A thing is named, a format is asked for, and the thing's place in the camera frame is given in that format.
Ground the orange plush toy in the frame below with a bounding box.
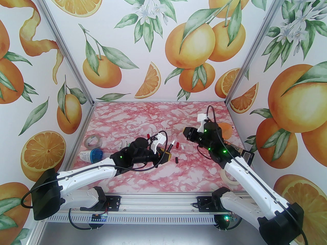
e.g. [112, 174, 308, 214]
[218, 123, 233, 140]

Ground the dark desk calculator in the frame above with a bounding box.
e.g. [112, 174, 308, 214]
[224, 142, 255, 166]

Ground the beige masking tape roll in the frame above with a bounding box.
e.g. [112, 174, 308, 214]
[220, 169, 239, 186]

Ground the white bottle blue cap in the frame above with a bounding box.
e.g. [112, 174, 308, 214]
[80, 149, 103, 161]

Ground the clear tape roll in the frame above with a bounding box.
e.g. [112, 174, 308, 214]
[84, 135, 102, 149]

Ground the grey steel panel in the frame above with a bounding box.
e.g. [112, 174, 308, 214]
[33, 221, 289, 245]

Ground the black controller with green light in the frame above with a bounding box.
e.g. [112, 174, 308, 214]
[214, 213, 242, 230]

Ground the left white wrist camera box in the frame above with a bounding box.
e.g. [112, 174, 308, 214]
[151, 134, 165, 148]

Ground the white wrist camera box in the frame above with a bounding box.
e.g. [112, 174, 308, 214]
[151, 134, 165, 148]
[197, 113, 208, 132]

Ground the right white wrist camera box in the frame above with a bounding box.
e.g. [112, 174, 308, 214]
[197, 113, 208, 132]

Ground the aluminium mounting rail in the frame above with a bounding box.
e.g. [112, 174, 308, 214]
[38, 191, 280, 215]

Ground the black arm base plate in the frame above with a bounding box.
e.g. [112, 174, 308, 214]
[80, 195, 121, 211]
[198, 195, 238, 212]

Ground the perforated metal cable tray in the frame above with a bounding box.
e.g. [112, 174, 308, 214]
[43, 212, 220, 224]

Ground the black base cable loop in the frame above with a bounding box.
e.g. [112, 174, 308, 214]
[68, 207, 100, 232]
[217, 212, 242, 232]

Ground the aluminium frame post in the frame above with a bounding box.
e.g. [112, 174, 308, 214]
[28, 0, 95, 106]
[225, 0, 293, 106]

